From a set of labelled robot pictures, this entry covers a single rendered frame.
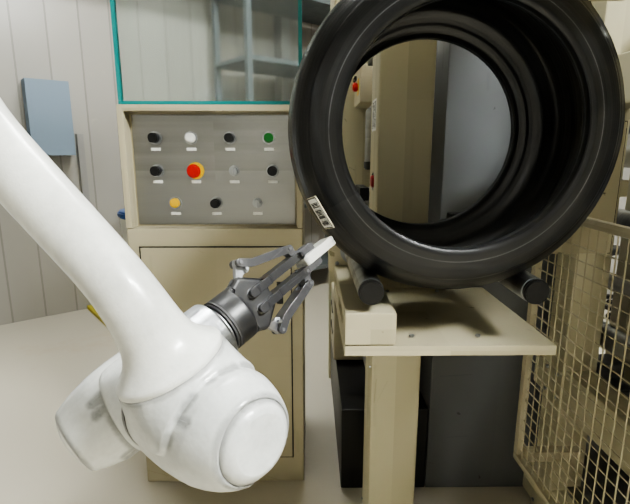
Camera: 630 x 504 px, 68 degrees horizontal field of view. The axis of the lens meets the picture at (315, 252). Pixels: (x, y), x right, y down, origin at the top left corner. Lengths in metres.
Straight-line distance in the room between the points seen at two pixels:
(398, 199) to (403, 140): 0.14
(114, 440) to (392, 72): 0.92
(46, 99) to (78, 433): 3.13
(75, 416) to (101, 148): 3.28
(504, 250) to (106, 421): 0.62
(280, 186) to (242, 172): 0.13
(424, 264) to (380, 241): 0.08
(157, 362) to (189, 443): 0.07
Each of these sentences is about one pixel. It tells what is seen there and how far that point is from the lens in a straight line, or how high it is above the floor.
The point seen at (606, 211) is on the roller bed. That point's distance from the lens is 1.26.
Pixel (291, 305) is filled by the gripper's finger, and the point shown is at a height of 0.91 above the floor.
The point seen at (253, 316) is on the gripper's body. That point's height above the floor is 0.92.
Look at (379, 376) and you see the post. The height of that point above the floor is 0.56.
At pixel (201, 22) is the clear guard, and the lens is 1.55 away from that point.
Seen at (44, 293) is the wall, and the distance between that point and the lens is 3.79.
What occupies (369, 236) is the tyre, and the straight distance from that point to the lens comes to 0.77.
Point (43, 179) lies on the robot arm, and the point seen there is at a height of 1.11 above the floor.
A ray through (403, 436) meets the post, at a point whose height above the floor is 0.39.
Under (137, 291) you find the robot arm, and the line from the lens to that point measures 0.41.
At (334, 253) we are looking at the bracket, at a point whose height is 0.89.
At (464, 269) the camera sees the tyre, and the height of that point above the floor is 0.94.
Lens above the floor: 1.13
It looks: 12 degrees down
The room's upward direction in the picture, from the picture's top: straight up
